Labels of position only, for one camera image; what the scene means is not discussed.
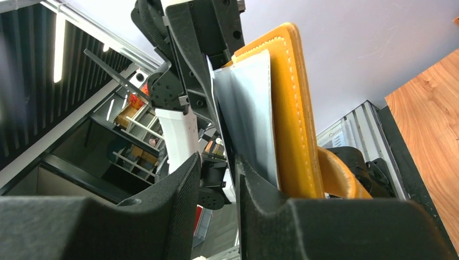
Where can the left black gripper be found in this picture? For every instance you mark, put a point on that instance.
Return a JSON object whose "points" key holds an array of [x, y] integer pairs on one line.
{"points": [[204, 36]]}

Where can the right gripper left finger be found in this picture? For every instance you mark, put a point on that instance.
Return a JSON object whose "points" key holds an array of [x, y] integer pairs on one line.
{"points": [[157, 223]]}

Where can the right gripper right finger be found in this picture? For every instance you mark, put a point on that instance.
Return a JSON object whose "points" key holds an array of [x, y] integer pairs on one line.
{"points": [[275, 226]]}

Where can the grey credit card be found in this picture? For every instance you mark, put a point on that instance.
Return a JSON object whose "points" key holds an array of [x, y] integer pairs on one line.
{"points": [[243, 94]]}

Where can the yellow leather card holder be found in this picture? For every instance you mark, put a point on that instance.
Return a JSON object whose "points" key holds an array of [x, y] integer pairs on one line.
{"points": [[305, 170]]}

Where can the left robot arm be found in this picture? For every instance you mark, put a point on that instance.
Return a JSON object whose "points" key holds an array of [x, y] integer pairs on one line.
{"points": [[183, 130]]}

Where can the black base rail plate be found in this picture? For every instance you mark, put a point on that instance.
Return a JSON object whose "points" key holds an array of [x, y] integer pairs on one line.
{"points": [[410, 177]]}

